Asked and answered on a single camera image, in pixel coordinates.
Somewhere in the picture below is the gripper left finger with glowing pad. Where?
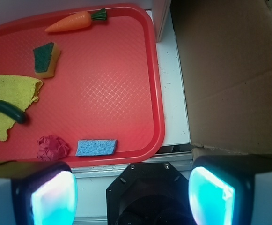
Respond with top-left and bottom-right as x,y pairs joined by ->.
0,161 -> 77,225

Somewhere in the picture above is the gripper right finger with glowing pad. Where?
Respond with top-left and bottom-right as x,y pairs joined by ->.
188,154 -> 272,225

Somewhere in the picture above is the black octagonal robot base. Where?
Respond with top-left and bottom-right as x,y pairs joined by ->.
106,162 -> 196,225

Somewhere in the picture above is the green plastic pickle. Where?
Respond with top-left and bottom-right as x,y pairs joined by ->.
0,100 -> 27,124

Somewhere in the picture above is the crumpled red paper ball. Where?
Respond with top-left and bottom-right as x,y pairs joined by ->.
37,135 -> 70,161

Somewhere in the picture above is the blue sponge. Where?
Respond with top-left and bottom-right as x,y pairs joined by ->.
75,140 -> 117,157

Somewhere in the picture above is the yellow cloth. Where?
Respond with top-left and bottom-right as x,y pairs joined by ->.
0,75 -> 43,141

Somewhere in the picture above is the red plastic tray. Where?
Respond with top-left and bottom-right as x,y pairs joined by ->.
0,4 -> 165,168

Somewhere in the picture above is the brown cardboard box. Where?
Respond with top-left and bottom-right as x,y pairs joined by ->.
170,0 -> 272,154

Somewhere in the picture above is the yellow green scrub sponge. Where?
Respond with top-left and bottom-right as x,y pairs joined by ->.
33,42 -> 61,79

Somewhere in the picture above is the orange plastic carrot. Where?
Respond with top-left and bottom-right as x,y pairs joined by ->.
45,8 -> 107,33

